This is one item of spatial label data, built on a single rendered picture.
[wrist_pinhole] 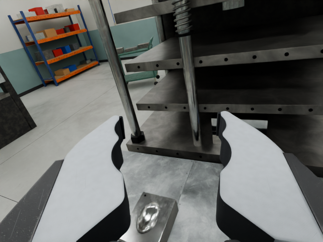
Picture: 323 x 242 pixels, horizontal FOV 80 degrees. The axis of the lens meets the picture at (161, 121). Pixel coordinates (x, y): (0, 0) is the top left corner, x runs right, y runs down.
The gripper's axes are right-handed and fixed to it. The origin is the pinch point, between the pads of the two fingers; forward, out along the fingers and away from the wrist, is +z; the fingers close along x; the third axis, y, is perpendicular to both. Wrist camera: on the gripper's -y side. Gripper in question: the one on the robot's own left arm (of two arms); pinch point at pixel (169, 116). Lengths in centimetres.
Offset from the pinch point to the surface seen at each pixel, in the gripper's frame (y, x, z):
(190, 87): 29, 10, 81
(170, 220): 62, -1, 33
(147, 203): 60, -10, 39
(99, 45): 113, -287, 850
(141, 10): -6, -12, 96
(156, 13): -4, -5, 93
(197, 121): 48, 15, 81
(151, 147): 69, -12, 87
